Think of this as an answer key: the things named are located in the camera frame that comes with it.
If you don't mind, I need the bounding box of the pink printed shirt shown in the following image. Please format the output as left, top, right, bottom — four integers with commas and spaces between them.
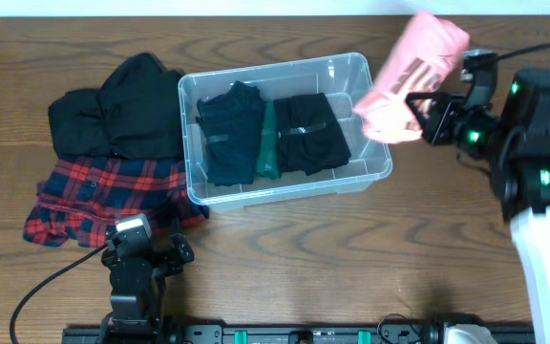
353, 11, 470, 144

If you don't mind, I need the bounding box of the black garment with tape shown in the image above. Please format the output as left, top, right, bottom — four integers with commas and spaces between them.
274, 93, 351, 176

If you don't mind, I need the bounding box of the dark green garment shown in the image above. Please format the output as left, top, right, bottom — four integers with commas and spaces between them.
256, 102, 280, 180

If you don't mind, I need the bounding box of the navy garment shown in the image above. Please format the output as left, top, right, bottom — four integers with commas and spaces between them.
196, 81, 264, 186

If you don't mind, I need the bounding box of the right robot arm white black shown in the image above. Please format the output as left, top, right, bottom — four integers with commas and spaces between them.
405, 69, 550, 343

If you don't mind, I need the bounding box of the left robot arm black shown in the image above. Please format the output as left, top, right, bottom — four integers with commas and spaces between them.
98, 214, 194, 343

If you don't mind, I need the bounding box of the clear plastic storage bin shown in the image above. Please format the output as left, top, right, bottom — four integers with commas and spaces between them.
178, 53, 393, 211

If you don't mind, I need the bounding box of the red navy plaid shirt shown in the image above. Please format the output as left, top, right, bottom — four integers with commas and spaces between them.
23, 156, 209, 247

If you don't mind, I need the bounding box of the black garment left pile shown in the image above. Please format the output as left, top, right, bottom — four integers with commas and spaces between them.
48, 53, 184, 160

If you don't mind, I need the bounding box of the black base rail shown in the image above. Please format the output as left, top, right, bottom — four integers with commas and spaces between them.
61, 313, 544, 344

